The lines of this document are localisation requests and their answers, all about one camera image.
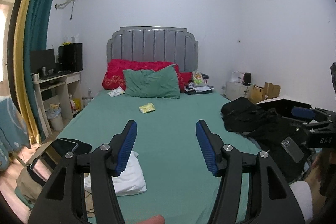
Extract white t-shirt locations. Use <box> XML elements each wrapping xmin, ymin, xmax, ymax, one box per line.
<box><xmin>84</xmin><ymin>150</ymin><xmax>148</xmax><ymax>198</ymax></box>

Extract black clothes pile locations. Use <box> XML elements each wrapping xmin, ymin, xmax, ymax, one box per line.
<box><xmin>221</xmin><ymin>97</ymin><xmax>312</xmax><ymax>182</ymax></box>

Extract right hand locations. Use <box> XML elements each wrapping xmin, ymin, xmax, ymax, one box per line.
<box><xmin>304</xmin><ymin>151</ymin><xmax>322</xmax><ymax>195</ymax></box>

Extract left hand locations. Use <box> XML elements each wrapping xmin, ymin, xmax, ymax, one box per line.
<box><xmin>137</xmin><ymin>214</ymin><xmax>165</xmax><ymax>224</ymax></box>

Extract beige trousers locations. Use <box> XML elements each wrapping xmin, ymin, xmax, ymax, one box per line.
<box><xmin>16</xmin><ymin>165</ymin><xmax>45</xmax><ymax>202</ymax></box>

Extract smartphone in clear case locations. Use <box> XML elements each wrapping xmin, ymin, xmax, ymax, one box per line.
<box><xmin>281</xmin><ymin>136</ymin><xmax>305</xmax><ymax>164</ymax></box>

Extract brown paper bag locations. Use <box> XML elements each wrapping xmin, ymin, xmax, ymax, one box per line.
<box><xmin>249</xmin><ymin>83</ymin><xmax>281</xmax><ymax>103</ymax></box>

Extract white trash bin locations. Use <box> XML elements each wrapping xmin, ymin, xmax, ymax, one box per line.
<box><xmin>46</xmin><ymin>104</ymin><xmax>64</xmax><ymax>131</ymax></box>

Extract green bed sheet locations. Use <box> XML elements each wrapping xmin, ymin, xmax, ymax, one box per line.
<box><xmin>59</xmin><ymin>91</ymin><xmax>258</xmax><ymax>223</ymax></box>

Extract white bedside cabinet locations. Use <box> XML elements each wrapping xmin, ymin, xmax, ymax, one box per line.
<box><xmin>225</xmin><ymin>82</ymin><xmax>252</xmax><ymax>101</ymax></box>

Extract white desk shelf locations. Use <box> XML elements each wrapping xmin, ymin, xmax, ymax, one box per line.
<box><xmin>33</xmin><ymin>72</ymin><xmax>83</xmax><ymax>136</ymax></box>

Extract yellow snack packet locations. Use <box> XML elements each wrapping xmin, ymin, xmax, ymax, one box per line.
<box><xmin>139</xmin><ymin>102</ymin><xmax>155</xmax><ymax>114</ymax></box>

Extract red pillow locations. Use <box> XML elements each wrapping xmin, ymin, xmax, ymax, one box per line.
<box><xmin>102</xmin><ymin>59</ymin><xmax>193</xmax><ymax>93</ymax></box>

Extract black computer monitor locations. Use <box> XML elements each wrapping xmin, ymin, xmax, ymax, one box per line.
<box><xmin>30</xmin><ymin>49</ymin><xmax>56</xmax><ymax>73</ymax></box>

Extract black computer tower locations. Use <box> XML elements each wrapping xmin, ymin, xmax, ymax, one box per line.
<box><xmin>58</xmin><ymin>43</ymin><xmax>83</xmax><ymax>72</ymax></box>

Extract green pillow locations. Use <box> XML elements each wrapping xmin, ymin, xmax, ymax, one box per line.
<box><xmin>123</xmin><ymin>65</ymin><xmax>181</xmax><ymax>99</ymax></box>

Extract grey padded headboard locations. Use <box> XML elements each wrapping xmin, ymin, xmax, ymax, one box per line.
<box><xmin>106</xmin><ymin>26</ymin><xmax>199</xmax><ymax>72</ymax></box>

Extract teal and yellow curtain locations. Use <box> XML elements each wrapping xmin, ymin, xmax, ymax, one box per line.
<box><xmin>12</xmin><ymin>0</ymin><xmax>64</xmax><ymax>146</ymax></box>

